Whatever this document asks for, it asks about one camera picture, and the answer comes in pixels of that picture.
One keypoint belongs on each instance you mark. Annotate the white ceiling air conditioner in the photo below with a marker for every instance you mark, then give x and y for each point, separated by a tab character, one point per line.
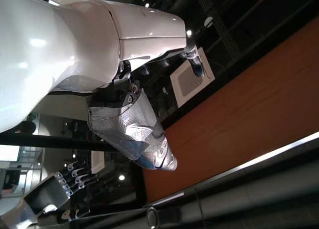
190	85

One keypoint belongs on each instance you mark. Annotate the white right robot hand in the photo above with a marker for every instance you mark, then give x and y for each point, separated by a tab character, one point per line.
47	191

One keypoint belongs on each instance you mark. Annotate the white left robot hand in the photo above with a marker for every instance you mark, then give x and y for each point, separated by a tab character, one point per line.
82	39

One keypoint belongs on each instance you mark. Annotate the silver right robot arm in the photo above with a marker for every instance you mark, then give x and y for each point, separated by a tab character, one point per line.
13	219

